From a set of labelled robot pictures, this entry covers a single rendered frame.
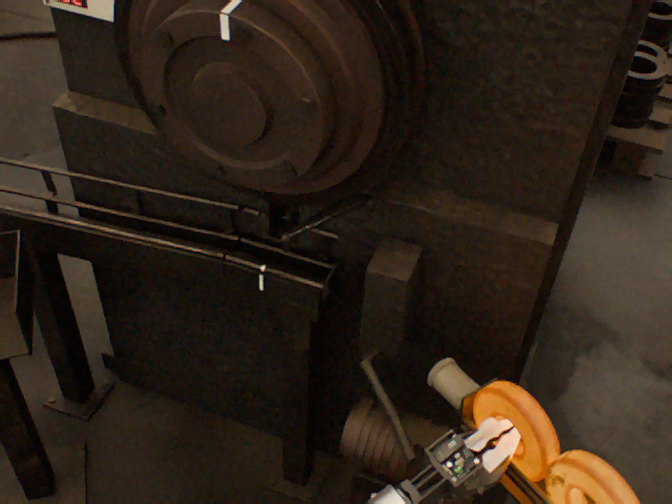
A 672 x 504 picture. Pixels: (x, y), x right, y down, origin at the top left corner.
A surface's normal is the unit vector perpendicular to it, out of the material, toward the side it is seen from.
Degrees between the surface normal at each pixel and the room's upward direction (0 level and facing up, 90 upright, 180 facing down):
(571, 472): 90
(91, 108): 0
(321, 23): 47
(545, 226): 0
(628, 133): 0
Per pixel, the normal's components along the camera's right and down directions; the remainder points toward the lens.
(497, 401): -0.82, 0.37
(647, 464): 0.05, -0.71
